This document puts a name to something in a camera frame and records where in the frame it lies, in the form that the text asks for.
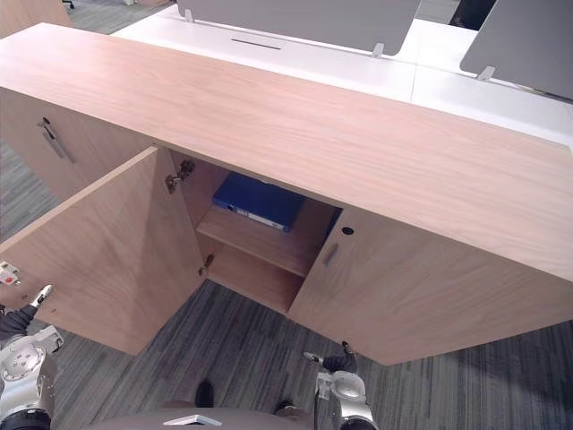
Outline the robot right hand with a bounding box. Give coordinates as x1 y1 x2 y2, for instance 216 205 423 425
304 340 359 374

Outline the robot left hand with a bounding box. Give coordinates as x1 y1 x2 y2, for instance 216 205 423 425
0 284 55 340

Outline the wide closed wooden cabinet door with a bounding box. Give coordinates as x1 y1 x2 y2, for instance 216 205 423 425
287 209 573 366

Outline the open wooden cabinet door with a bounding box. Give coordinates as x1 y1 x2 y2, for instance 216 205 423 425
0 146 210 357

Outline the wooden cabinet shelf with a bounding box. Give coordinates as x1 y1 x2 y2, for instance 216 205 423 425
195 208 321 279

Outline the blue folder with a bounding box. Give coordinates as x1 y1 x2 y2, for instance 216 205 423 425
211 173 308 234

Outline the narrow closed wooden cabinet door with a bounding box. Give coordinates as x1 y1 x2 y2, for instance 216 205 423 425
0 87 156 202

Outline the large metal door hinge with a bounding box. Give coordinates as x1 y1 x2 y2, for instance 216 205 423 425
164 159 196 194

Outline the long wooden office cabinet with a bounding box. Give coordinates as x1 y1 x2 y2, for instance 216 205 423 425
0 21 573 366

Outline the wooden side cabinet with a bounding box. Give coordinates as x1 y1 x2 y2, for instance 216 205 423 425
0 0 73 39

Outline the white box with red button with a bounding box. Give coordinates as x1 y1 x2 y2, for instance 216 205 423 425
0 262 22 288

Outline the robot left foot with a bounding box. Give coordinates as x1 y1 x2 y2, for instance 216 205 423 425
195 379 215 408

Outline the robot body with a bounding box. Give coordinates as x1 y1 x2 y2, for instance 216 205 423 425
84 400 314 430

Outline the plain white desk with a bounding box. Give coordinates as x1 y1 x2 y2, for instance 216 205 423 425
409 17 573 151

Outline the wide grey desk partition screen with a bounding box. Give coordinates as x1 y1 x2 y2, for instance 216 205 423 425
176 0 423 57

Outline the tall grey desk partition screen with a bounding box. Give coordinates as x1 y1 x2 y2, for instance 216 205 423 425
459 0 573 100

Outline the long grey door handle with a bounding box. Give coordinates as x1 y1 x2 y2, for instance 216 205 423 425
41 129 74 165

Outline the white desk with cable slot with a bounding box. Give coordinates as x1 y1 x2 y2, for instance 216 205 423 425
110 3 420 104

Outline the grey cable slot cover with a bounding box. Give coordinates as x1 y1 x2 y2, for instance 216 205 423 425
231 38 286 49

